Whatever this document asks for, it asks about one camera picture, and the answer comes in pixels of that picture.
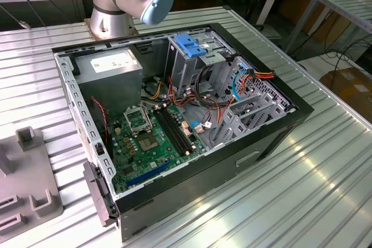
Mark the orange red power wire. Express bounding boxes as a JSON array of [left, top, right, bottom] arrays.
[[216, 67, 276, 128]]

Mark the metal disk bay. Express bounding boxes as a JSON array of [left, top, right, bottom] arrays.
[[209, 56, 298, 149]]

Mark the multicolour power harness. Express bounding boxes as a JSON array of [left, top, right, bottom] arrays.
[[141, 76, 212, 110]]

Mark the black RAM slot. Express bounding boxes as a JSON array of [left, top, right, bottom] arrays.
[[165, 105, 195, 151], [161, 106, 192, 153], [158, 108, 188, 155], [153, 110, 184, 156]]

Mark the metal optical drive cage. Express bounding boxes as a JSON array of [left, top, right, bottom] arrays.
[[164, 28, 236, 98]]

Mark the metal locking lever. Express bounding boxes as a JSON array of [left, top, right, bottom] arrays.
[[144, 107, 154, 133]]

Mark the CPU socket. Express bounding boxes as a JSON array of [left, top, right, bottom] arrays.
[[138, 133, 160, 152]]

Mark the metal socket cover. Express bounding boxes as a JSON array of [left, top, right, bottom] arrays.
[[123, 106, 153, 138]]

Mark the green motherboard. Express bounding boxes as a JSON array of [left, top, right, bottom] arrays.
[[109, 104, 208, 194]]

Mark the blue plastic drive latch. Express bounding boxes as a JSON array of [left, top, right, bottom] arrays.
[[175, 33, 207, 59]]

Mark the grey power supply unit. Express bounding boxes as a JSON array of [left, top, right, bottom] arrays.
[[74, 48, 144, 118]]

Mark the blue expansion slot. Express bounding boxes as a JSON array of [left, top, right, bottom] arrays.
[[125, 159, 172, 187]]

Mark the black open PC case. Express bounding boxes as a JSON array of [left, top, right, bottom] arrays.
[[51, 22, 315, 243]]

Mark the large cardboard box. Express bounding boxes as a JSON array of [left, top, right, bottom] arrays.
[[319, 66, 372, 115]]

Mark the grey parts rack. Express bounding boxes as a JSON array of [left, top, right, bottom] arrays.
[[0, 125, 64, 236]]

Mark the metal slat shelf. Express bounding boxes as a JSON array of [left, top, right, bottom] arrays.
[[286, 0, 372, 54]]

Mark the blue data wire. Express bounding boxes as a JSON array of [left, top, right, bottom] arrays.
[[231, 66, 254, 103], [190, 120, 218, 131]]

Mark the black wire bundle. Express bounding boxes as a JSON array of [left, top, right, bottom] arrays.
[[195, 64, 232, 110]]

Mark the red black twisted wire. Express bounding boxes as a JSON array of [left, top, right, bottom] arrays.
[[91, 96, 110, 147]]

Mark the grey case rear bracket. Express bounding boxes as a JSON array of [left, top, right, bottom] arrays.
[[83, 160, 117, 228]]

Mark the black cable with brass plug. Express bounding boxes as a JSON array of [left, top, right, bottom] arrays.
[[0, 5, 32, 30]]

